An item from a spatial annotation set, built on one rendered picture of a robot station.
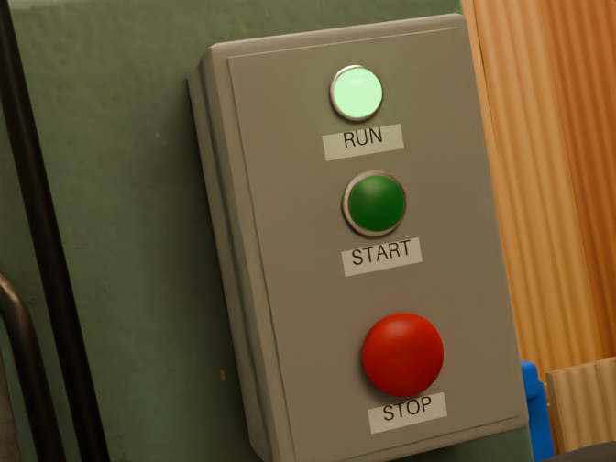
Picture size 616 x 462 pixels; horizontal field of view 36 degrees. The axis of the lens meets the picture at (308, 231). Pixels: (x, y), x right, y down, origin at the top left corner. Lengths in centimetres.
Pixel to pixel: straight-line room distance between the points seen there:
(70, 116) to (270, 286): 11
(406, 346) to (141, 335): 11
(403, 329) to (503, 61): 147
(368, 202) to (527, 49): 149
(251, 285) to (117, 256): 7
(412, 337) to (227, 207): 8
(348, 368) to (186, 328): 8
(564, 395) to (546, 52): 62
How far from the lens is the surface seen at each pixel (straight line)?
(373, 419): 35
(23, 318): 37
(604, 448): 43
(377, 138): 35
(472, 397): 37
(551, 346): 179
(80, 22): 40
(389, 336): 34
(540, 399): 125
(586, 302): 182
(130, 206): 39
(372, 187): 34
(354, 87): 34
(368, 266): 35
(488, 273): 36
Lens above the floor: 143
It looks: 3 degrees down
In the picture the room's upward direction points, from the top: 10 degrees counter-clockwise
